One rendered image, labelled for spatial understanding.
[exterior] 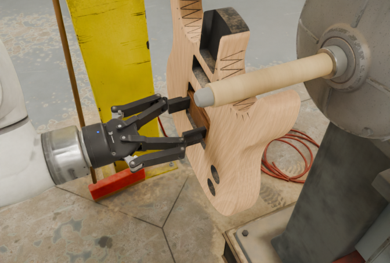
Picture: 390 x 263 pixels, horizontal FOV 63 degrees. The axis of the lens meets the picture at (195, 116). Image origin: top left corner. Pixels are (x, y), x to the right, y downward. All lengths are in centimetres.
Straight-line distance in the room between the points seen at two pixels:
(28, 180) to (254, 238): 99
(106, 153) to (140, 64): 90
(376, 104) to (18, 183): 52
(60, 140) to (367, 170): 62
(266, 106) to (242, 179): 18
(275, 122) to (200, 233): 134
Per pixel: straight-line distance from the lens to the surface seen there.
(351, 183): 85
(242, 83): 40
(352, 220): 91
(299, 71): 45
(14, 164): 53
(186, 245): 165
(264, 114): 37
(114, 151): 55
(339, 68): 48
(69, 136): 54
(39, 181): 55
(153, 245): 166
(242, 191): 53
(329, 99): 56
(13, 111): 53
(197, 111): 58
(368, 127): 53
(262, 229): 138
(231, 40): 44
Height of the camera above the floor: 151
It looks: 44 degrees down
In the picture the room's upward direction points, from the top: straight up
